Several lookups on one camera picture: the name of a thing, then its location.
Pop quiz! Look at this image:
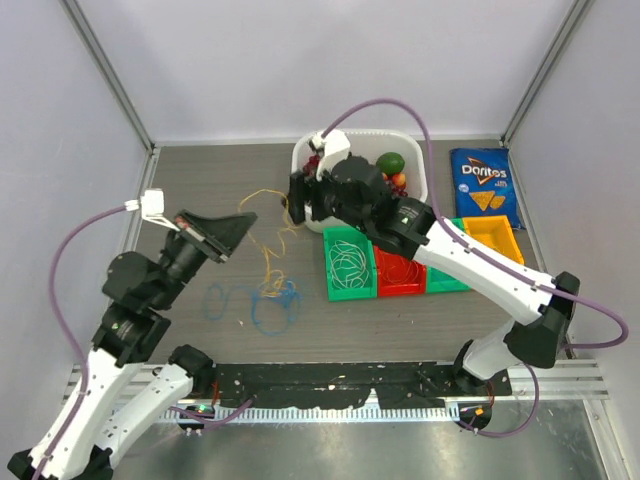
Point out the orange cable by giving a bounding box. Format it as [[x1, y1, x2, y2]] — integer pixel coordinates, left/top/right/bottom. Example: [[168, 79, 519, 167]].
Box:
[[382, 257, 424, 286]]

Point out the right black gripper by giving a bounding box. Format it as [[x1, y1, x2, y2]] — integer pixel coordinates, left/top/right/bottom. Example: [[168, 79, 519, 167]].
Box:
[[280, 167, 370, 237]]

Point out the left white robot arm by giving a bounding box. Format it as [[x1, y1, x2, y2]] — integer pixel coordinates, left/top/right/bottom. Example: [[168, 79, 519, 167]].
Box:
[[7, 210, 257, 479]]

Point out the yellow plastic bin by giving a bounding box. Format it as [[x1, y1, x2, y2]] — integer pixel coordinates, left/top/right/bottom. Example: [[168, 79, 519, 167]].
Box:
[[462, 215, 525, 265]]

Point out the red yellow cherry cluster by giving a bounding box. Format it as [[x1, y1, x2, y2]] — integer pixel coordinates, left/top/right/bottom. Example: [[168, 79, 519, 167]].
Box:
[[382, 172, 407, 195]]

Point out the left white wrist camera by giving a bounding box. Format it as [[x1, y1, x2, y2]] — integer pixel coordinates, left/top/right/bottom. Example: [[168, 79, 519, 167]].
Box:
[[124, 188, 179, 231]]

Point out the white cable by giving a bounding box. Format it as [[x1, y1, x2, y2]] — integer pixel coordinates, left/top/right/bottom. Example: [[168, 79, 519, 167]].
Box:
[[328, 238, 372, 289], [328, 249, 372, 290]]

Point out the green plastic bin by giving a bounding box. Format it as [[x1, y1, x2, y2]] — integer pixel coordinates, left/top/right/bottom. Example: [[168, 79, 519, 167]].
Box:
[[322, 226, 377, 302], [425, 218, 474, 294]]

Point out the red grape bunch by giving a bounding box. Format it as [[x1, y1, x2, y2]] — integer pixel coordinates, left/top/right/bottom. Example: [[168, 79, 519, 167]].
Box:
[[302, 155, 320, 176]]

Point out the green lime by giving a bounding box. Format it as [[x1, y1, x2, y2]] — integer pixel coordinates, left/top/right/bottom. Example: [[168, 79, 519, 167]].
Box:
[[376, 152, 405, 176]]

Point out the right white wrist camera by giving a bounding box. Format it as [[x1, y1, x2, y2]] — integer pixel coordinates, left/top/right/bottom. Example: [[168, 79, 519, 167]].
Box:
[[308, 130, 351, 181]]

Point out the right green plastic bin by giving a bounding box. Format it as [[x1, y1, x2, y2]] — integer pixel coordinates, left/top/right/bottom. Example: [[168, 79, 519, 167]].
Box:
[[425, 218, 474, 294]]

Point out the white slotted cable duct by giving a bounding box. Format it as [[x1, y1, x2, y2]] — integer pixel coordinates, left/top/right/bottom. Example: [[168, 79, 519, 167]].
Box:
[[149, 403, 461, 425]]

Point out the left green plastic bin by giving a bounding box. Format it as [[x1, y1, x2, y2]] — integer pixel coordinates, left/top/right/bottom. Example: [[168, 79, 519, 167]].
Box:
[[322, 226, 377, 302]]

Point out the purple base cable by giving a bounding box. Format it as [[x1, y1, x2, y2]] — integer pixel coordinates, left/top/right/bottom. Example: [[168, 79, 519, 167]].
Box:
[[169, 397, 256, 432]]

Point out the red plastic bin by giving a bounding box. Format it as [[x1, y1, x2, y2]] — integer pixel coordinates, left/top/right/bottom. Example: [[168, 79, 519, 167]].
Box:
[[374, 246, 427, 297]]

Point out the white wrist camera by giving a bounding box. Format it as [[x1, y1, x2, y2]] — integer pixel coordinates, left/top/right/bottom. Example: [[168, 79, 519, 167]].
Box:
[[124, 188, 179, 231], [308, 130, 351, 181]]

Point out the blue Doritos chip bag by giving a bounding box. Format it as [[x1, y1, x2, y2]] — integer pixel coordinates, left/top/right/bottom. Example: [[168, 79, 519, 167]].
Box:
[[450, 148, 524, 230]]

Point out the white plastic fruit basket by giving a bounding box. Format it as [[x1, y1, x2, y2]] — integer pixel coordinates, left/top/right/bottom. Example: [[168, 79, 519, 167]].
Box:
[[291, 129, 428, 234]]

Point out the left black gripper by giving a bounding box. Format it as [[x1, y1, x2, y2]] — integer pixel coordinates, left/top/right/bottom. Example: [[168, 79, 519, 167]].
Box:
[[153, 207, 259, 308]]

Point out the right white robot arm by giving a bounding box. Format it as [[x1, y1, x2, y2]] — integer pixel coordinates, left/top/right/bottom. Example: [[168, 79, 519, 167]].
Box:
[[287, 155, 580, 395]]

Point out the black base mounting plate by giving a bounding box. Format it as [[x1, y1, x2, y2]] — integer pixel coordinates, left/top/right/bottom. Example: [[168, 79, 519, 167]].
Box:
[[212, 361, 512, 410]]

